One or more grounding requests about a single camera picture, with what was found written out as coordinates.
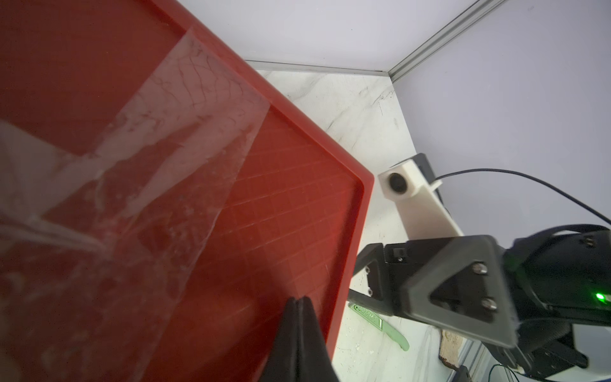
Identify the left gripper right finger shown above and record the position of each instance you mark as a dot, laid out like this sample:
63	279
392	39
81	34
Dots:
314	364

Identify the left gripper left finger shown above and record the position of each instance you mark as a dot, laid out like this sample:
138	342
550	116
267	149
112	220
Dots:
282	363

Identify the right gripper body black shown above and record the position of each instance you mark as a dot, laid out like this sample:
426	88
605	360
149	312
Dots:
455	283

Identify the green fruit knife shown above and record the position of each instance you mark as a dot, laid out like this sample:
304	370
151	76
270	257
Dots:
379	323

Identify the red drawer cabinet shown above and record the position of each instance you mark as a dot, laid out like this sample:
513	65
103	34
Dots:
160	200

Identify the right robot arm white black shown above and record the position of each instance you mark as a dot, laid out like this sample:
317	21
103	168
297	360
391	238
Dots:
522	303

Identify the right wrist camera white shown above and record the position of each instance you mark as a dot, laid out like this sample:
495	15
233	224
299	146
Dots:
413	187

